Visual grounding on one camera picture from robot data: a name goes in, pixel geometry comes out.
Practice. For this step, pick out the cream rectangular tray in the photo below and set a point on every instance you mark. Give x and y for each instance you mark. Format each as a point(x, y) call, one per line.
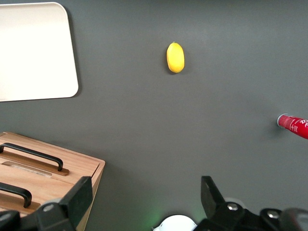
point(33, 51)

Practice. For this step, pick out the yellow lemon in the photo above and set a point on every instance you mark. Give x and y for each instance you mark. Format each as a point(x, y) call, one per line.
point(175, 57)

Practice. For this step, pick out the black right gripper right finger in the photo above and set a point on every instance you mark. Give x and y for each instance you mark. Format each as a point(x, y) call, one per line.
point(211, 195)

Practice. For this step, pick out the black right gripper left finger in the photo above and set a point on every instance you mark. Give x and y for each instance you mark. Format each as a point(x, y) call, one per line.
point(77, 197)

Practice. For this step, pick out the red can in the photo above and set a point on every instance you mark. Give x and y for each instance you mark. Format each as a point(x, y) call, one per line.
point(296, 126)

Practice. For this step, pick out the light wooden box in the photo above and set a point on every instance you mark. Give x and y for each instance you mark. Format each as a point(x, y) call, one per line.
point(60, 176)

